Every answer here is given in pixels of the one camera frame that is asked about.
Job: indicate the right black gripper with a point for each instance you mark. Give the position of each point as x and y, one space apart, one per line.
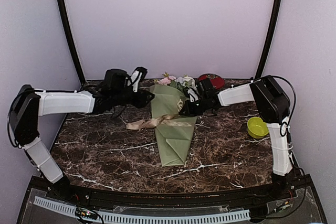
189 110

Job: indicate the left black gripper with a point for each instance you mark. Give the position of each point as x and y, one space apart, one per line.
143 95

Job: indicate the tan ribbon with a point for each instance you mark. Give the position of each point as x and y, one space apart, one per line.
155 123

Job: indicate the pink rose fake flower stem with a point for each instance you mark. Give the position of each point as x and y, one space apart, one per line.
166 80

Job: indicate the white fake flower stem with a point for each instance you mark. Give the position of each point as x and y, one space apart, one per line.
185 82

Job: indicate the green and pink wrapping paper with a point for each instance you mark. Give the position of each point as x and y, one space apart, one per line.
173 135

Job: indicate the lime green plastic bowl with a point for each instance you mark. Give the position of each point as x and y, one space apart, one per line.
257 128

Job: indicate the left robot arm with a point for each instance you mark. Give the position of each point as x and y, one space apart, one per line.
118 88

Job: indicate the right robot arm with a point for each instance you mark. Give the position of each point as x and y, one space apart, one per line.
272 103

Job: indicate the red floral plate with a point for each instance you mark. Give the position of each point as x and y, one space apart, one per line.
217 81

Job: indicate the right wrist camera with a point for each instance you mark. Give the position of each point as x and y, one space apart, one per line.
191 93

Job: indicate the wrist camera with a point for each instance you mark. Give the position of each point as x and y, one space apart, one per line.
137 76
191 93

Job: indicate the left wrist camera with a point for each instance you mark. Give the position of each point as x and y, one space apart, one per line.
137 76

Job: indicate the black front table rail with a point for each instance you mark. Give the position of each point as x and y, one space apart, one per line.
105 198

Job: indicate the white slotted cable duct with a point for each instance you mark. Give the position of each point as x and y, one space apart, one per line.
141 215

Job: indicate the left black frame post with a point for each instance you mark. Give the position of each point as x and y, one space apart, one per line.
70 41

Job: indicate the black frame post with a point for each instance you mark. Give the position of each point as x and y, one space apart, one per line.
70 41
269 37

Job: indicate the right black frame post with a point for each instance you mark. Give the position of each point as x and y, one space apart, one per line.
269 37

